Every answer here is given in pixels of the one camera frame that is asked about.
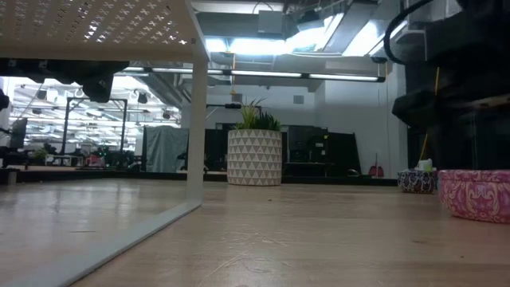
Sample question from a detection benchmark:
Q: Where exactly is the black computer monitor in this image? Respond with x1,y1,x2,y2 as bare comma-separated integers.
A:
8,117,29,151

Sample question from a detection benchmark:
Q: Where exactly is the yellow extension cable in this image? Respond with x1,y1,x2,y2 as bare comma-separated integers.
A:
420,65,440,161

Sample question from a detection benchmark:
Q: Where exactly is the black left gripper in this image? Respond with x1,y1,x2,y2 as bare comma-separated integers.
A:
79,59,131,104

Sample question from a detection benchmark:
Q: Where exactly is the pink ball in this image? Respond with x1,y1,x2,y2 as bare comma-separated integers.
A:
437,169,510,224

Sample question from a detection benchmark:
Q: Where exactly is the white perforated metal shelf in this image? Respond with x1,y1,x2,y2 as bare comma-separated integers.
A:
0,0,210,287

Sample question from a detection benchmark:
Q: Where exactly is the grey cloth cover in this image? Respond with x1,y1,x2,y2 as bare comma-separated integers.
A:
142,125,190,174

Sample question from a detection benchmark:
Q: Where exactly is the red dustpan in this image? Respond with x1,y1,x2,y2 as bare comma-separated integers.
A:
367,152,386,179

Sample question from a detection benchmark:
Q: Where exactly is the grey ceiling duct box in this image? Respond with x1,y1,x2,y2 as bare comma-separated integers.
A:
257,10,284,36

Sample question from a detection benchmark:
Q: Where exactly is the black equipment cabinet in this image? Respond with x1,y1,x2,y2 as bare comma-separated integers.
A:
283,124,362,179

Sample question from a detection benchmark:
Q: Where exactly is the black frame stand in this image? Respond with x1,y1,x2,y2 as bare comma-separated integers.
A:
61,96,129,164

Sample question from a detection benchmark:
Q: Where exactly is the potted plant patterned white pot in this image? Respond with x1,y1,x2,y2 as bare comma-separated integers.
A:
226,97,284,187

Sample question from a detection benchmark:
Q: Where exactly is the long linear ceiling light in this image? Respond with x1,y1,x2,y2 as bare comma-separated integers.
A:
133,66,386,84

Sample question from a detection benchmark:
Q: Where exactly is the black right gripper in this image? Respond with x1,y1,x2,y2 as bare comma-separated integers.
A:
391,79,510,171

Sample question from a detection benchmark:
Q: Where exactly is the black boom pole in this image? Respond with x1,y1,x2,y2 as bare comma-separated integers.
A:
206,102,243,111

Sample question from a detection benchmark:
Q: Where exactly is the black partition panel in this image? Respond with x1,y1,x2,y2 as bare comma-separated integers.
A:
205,128,230,173

